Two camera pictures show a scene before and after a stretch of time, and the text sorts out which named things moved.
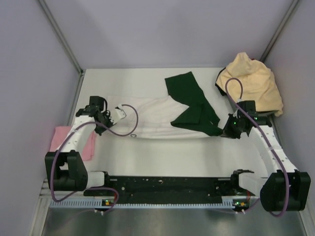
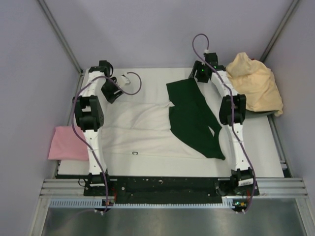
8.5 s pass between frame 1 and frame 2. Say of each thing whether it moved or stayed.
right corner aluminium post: stayed
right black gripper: moved
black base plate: stayed
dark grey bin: stayed
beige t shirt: stayed
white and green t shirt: moved
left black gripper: moved
